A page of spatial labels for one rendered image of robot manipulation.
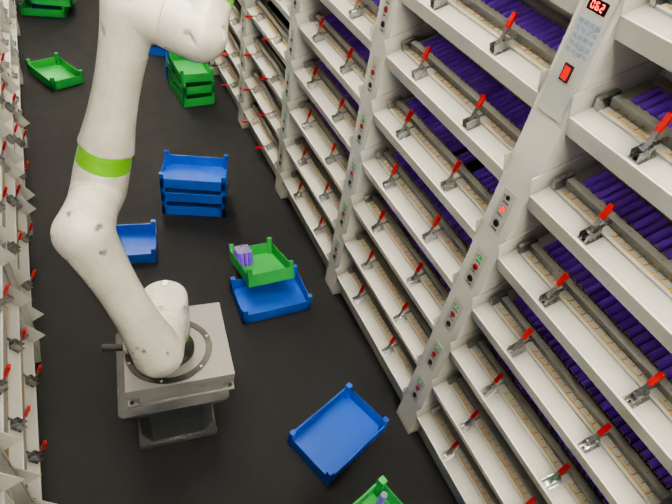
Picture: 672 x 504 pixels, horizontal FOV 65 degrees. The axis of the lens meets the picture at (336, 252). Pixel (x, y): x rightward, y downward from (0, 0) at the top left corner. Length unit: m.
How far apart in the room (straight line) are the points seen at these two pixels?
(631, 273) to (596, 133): 0.28
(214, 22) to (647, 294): 0.96
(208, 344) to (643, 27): 1.36
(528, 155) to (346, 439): 1.20
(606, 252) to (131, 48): 1.01
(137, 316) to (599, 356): 1.03
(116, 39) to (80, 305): 1.42
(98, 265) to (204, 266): 1.27
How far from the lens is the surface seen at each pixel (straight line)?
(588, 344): 1.27
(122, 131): 1.23
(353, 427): 2.02
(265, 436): 1.97
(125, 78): 1.18
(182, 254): 2.50
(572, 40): 1.16
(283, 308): 2.23
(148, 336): 1.37
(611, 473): 1.37
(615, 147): 1.12
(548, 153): 1.21
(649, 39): 1.08
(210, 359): 1.69
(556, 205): 1.25
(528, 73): 1.28
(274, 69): 2.85
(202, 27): 1.10
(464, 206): 1.48
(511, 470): 1.72
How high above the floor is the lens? 1.75
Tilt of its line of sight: 43 degrees down
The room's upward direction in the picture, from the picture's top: 12 degrees clockwise
